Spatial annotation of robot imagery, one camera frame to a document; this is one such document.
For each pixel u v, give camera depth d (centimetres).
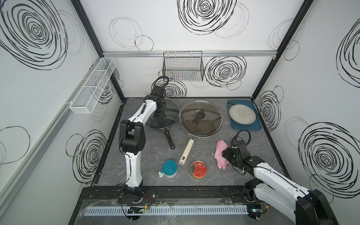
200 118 88
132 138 54
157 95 77
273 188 51
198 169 79
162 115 100
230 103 120
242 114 105
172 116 104
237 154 67
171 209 71
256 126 103
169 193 76
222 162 81
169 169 77
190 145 82
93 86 72
